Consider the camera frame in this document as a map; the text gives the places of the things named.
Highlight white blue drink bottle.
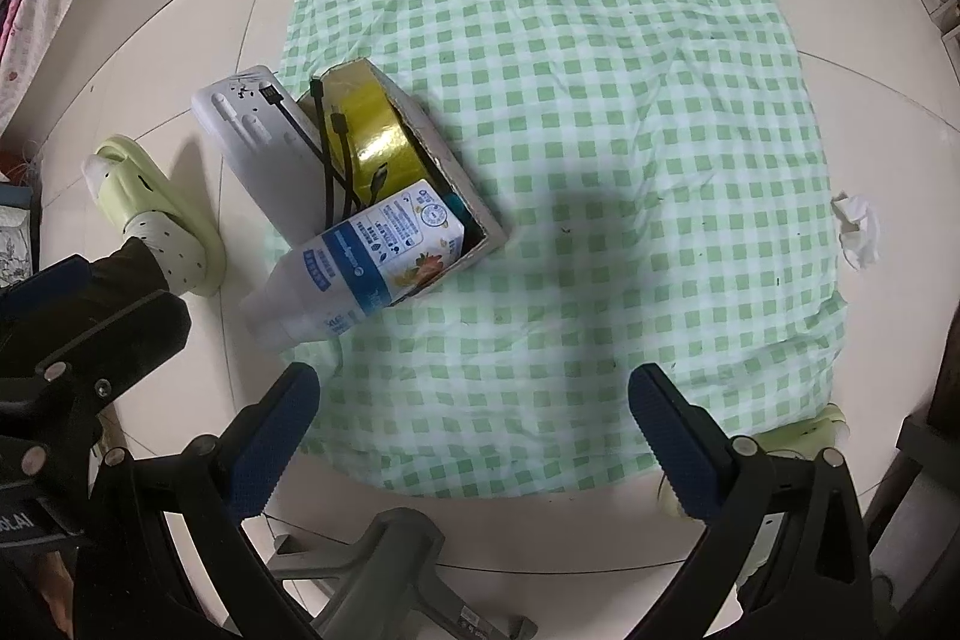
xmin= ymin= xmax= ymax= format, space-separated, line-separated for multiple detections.
xmin=241 ymin=181 xmax=466 ymax=353

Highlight white power bank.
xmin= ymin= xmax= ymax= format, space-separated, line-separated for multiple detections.
xmin=192 ymin=65 xmax=363 ymax=247

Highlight yellow packing tape roll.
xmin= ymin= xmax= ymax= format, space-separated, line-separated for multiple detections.
xmin=319 ymin=60 xmax=431 ymax=208

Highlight person left leg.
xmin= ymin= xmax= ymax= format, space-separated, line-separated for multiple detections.
xmin=31 ymin=237 xmax=169 ymax=344

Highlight white polka dot sock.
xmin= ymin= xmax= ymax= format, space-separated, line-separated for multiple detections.
xmin=124 ymin=211 xmax=206 ymax=294

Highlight left green slipper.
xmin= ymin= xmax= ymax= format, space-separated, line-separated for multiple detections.
xmin=82 ymin=135 xmax=226 ymax=298

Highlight grey office chair base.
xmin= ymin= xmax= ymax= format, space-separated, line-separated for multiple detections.
xmin=267 ymin=507 xmax=539 ymax=638

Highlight crumpled white tissue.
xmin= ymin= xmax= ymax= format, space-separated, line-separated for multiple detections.
xmin=832 ymin=193 xmax=880 ymax=271

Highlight cardboard box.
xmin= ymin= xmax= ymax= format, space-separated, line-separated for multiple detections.
xmin=296 ymin=55 xmax=509 ymax=309

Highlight green checkered cloth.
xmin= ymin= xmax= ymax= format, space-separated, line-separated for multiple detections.
xmin=280 ymin=0 xmax=844 ymax=497

